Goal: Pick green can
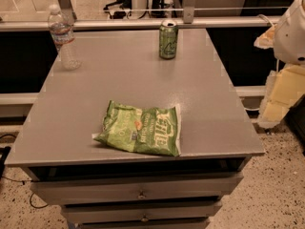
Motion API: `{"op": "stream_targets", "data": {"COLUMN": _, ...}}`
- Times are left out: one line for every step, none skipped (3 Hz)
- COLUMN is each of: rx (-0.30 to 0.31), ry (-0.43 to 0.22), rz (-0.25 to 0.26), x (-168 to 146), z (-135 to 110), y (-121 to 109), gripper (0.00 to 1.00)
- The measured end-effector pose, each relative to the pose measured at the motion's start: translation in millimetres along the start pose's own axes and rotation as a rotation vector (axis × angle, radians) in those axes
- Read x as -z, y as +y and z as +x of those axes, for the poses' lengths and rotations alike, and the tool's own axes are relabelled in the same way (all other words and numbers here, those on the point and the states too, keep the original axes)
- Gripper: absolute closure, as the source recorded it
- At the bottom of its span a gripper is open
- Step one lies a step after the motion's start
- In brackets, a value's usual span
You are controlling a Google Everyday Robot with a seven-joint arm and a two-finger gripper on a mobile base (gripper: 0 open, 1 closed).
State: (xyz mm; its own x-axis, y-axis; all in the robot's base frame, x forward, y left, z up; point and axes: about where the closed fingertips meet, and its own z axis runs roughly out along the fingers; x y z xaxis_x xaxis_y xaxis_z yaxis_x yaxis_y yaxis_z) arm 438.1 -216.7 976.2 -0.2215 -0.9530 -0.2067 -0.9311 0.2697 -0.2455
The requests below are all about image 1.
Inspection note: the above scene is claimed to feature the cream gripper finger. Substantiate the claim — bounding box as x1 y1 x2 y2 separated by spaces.
257 99 290 129

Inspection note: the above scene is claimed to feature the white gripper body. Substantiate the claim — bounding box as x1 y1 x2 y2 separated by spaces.
271 64 305 108

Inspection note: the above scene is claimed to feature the green soda can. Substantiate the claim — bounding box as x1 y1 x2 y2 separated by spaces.
159 19 178 59

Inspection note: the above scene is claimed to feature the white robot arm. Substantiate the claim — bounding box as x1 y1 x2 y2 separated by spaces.
254 0 305 129

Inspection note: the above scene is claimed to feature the green chip bag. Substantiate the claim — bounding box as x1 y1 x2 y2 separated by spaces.
92 100 181 156

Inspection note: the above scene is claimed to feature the top grey drawer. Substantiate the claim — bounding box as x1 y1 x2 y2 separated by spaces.
30 172 243 205

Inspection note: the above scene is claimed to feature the grey drawer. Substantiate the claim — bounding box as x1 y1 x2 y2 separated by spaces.
61 200 222 223
30 172 243 205

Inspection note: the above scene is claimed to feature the grey drawer cabinet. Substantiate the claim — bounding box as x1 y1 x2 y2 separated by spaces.
7 29 263 229

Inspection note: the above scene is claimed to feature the clear plastic water bottle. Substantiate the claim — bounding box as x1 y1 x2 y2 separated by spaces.
48 4 81 71

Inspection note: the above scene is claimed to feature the white cable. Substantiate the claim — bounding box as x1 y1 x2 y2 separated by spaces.
256 13 275 27

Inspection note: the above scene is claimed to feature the metal railing frame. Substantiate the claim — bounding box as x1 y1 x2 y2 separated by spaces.
0 0 294 31

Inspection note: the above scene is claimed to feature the black cable on floor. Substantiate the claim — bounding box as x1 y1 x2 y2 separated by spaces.
0 134 49 210

